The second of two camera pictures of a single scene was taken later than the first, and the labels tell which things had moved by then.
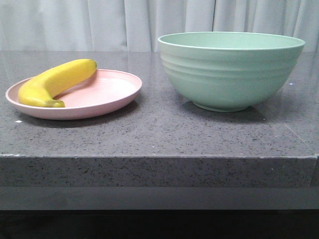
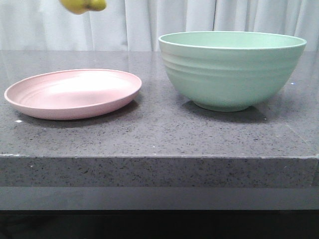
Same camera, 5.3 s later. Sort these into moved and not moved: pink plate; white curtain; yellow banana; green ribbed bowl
Moved: yellow banana
Not moved: white curtain; green ribbed bowl; pink plate
